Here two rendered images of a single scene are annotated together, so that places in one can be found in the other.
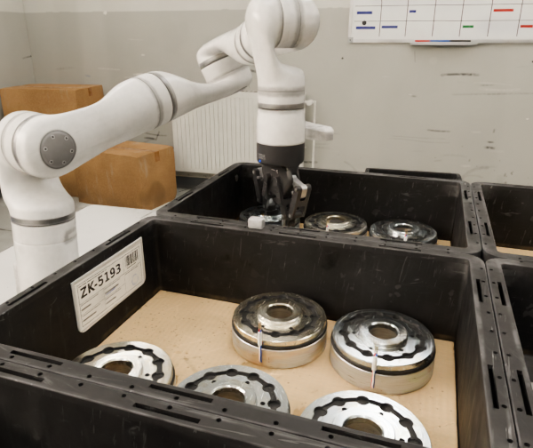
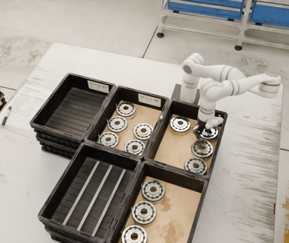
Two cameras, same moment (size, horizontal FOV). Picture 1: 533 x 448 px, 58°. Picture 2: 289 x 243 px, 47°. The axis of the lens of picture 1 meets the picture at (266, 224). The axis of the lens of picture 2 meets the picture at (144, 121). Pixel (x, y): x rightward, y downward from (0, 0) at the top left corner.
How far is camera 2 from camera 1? 156 cm
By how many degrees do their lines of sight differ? 76
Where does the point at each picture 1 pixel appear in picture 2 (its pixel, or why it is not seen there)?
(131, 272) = (155, 102)
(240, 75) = (260, 92)
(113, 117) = (204, 72)
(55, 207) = (186, 79)
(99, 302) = (144, 100)
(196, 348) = (141, 121)
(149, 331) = (148, 113)
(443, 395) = not seen: hidden behind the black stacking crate
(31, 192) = not seen: hidden behind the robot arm
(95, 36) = not seen: outside the picture
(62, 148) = (188, 70)
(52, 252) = (183, 87)
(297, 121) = (201, 114)
